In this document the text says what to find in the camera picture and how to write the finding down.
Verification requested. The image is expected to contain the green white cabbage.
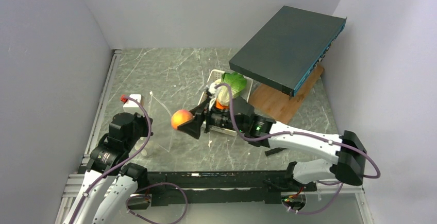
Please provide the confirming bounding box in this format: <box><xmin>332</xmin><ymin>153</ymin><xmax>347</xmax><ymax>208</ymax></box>
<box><xmin>215</xmin><ymin>72</ymin><xmax>247</xmax><ymax>106</ymax></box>

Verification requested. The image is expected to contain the dark network switch box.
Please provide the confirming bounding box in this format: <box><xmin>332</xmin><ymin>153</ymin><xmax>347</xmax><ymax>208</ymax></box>
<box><xmin>229</xmin><ymin>6</ymin><xmax>347</xmax><ymax>97</ymax></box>

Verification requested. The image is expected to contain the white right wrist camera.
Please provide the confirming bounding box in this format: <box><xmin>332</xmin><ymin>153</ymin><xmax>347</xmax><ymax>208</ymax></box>
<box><xmin>205</xmin><ymin>83</ymin><xmax>229</xmax><ymax>106</ymax></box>

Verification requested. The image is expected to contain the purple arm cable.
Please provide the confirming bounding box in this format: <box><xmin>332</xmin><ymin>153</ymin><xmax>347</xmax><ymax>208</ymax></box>
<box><xmin>66</xmin><ymin>96</ymin><xmax>189</xmax><ymax>224</ymax></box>
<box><xmin>214</xmin><ymin>83</ymin><xmax>381</xmax><ymax>216</ymax></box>

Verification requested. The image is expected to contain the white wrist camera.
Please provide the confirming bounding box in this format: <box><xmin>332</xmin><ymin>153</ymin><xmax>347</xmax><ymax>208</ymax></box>
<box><xmin>205</xmin><ymin>83</ymin><xmax>229</xmax><ymax>106</ymax></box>
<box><xmin>120</xmin><ymin>94</ymin><xmax>144</xmax><ymax>115</ymax></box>

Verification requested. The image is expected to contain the black hammer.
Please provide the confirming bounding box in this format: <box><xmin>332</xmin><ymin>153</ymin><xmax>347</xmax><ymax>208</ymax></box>
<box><xmin>264</xmin><ymin>148</ymin><xmax>286</xmax><ymax>157</ymax></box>

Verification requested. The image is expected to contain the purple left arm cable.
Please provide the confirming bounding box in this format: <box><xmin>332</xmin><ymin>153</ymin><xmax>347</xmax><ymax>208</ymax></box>
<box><xmin>66</xmin><ymin>96</ymin><xmax>189</xmax><ymax>224</ymax></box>

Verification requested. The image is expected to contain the peach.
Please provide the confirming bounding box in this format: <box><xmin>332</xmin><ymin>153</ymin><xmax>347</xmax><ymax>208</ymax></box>
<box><xmin>171</xmin><ymin>109</ymin><xmax>193</xmax><ymax>130</ymax></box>

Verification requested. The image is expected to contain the white perforated plastic basket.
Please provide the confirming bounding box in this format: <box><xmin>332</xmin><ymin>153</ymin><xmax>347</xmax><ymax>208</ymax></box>
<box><xmin>198</xmin><ymin>69</ymin><xmax>253</xmax><ymax>136</ymax></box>

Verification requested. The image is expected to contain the orange tangerine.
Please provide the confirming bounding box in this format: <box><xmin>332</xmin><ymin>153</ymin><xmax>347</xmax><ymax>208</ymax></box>
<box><xmin>215</xmin><ymin>101</ymin><xmax>229</xmax><ymax>110</ymax></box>

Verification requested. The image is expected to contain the polka dot zip top bag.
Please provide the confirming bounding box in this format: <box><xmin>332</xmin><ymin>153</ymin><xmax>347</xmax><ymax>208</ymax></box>
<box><xmin>140</xmin><ymin>91</ymin><xmax>174</xmax><ymax>157</ymax></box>

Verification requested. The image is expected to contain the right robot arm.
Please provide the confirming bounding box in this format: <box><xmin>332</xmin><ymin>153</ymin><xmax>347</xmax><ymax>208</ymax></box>
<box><xmin>171</xmin><ymin>97</ymin><xmax>367</xmax><ymax>191</ymax></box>

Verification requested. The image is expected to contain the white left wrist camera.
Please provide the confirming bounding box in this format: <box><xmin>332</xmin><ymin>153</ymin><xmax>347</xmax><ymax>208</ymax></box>
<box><xmin>120</xmin><ymin>94</ymin><xmax>144</xmax><ymax>115</ymax></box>

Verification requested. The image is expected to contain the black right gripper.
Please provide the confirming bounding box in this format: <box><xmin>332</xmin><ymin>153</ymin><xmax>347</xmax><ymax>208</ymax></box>
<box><xmin>178</xmin><ymin>96</ymin><xmax>246</xmax><ymax>139</ymax></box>

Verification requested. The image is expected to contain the aluminium frame profile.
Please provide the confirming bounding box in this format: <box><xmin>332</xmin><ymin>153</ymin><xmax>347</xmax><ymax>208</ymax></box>
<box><xmin>55</xmin><ymin>49</ymin><xmax>122</xmax><ymax>223</ymax></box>

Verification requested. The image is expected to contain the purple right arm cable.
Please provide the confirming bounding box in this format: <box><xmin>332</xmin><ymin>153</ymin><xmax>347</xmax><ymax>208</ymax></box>
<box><xmin>214</xmin><ymin>83</ymin><xmax>381</xmax><ymax>216</ymax></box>

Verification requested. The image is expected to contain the wooden cutting board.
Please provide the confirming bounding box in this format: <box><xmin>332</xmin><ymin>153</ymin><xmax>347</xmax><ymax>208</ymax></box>
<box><xmin>248</xmin><ymin>66</ymin><xmax>324</xmax><ymax>124</ymax></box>

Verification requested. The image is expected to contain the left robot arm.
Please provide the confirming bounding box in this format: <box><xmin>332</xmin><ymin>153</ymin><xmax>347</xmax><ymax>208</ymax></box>
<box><xmin>63</xmin><ymin>112</ymin><xmax>153</xmax><ymax>223</ymax></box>

